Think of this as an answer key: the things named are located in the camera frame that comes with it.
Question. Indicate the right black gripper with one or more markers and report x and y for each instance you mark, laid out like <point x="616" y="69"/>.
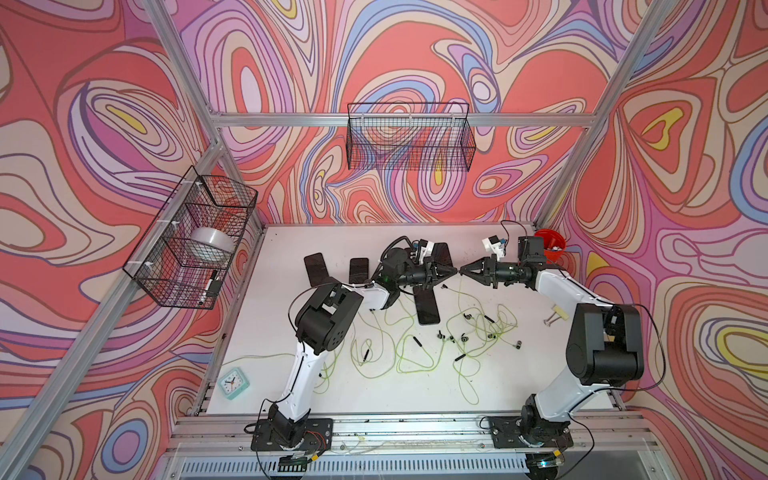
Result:
<point x="487" y="274"/>

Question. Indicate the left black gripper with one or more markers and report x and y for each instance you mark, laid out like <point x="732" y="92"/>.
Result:
<point x="429" y="271"/>

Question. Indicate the black smartphone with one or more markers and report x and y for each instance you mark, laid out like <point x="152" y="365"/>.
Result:
<point x="441" y="254"/>
<point x="426" y="306"/>
<point x="359" y="271"/>
<point x="316" y="269"/>

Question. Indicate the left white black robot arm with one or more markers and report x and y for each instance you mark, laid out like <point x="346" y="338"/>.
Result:
<point x="322" y="323"/>

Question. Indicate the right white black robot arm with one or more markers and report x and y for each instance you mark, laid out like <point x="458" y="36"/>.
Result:
<point x="604" y="349"/>

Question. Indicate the red plastic cup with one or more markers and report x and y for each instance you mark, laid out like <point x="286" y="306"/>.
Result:
<point x="553" y="242"/>

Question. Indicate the yellow binder clip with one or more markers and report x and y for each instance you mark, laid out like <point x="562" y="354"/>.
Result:
<point x="558" y="314"/>

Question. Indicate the white tape roll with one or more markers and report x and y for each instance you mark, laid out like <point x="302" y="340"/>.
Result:
<point x="210" y="245"/>

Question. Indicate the teal alarm clock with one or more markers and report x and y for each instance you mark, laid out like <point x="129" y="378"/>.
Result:
<point x="233" y="383"/>

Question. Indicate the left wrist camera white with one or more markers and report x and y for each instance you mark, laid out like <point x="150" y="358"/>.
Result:
<point x="423" y="249"/>

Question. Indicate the black wire basket back wall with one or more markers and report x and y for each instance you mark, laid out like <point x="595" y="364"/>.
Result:
<point x="410" y="136"/>

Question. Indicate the black wire basket wall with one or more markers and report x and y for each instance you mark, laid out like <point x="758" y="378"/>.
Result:
<point x="183" y="261"/>
<point x="410" y="136"/>

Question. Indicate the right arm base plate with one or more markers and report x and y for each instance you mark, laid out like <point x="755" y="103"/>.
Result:
<point x="515" y="432"/>

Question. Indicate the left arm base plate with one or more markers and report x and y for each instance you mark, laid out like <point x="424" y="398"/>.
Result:
<point x="312" y="435"/>

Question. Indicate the black wire basket left wall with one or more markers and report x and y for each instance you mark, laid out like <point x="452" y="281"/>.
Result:
<point x="183" y="261"/>

